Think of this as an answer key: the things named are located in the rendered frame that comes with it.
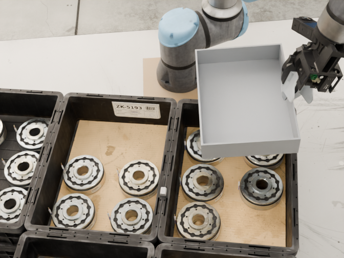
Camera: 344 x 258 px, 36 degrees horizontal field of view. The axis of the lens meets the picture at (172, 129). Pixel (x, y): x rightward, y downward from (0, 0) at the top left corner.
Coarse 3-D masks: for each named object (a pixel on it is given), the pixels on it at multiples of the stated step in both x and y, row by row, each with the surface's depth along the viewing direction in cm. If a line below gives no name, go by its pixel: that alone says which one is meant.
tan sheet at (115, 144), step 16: (80, 128) 145; (96, 128) 145; (112, 128) 144; (128, 128) 144; (144, 128) 144; (160, 128) 143; (80, 144) 142; (96, 144) 142; (112, 144) 141; (128, 144) 141; (144, 144) 141; (160, 144) 140; (112, 160) 138; (128, 160) 138; (160, 160) 137; (112, 176) 135; (64, 192) 133; (96, 192) 133; (112, 192) 133; (96, 208) 130; (112, 208) 130; (96, 224) 128
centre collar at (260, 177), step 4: (260, 176) 129; (264, 176) 128; (256, 180) 128; (264, 180) 128; (268, 180) 128; (252, 184) 127; (268, 184) 127; (252, 188) 127; (256, 188) 127; (268, 188) 126; (260, 192) 126; (264, 192) 126
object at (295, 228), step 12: (180, 108) 134; (180, 120) 132; (168, 168) 124; (168, 180) 122; (168, 192) 120; (168, 204) 119; (168, 240) 113; (180, 240) 113; (192, 240) 113; (204, 240) 113; (276, 252) 110; (288, 252) 110
